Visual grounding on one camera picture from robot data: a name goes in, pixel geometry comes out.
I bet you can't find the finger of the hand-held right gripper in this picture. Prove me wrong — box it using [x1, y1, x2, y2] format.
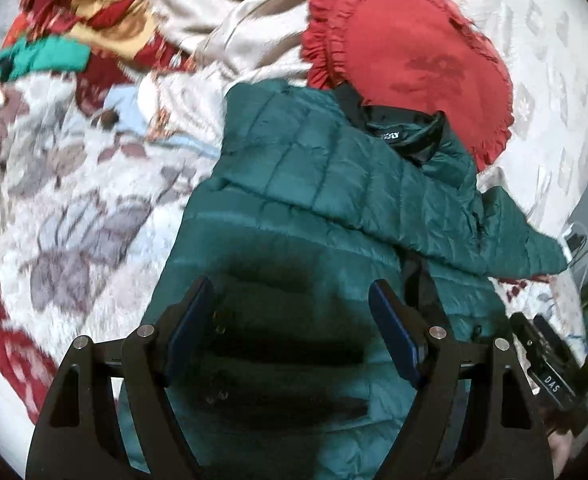
[510, 312, 542, 367]

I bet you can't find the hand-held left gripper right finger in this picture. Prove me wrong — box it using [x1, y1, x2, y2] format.
[368, 280, 559, 480]

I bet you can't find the red ruffled cushion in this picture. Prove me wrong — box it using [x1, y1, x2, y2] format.
[301, 0, 516, 173]

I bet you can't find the green quilted puffer jacket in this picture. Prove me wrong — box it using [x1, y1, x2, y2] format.
[124, 79, 571, 480]

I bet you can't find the red yellow patterned cloth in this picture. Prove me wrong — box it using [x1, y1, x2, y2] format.
[4, 0, 199, 116]

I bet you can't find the white red floral blanket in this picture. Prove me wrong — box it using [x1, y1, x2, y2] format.
[0, 55, 582, 426]

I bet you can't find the teal green cloth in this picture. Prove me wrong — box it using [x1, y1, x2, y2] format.
[0, 37, 92, 93]

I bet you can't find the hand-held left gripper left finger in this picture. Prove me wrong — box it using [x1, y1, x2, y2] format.
[26, 276, 216, 480]

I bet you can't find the light blue cloth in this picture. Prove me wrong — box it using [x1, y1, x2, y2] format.
[102, 87, 221, 153]

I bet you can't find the beige embossed bedspread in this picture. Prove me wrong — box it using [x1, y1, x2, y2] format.
[134, 0, 588, 281]

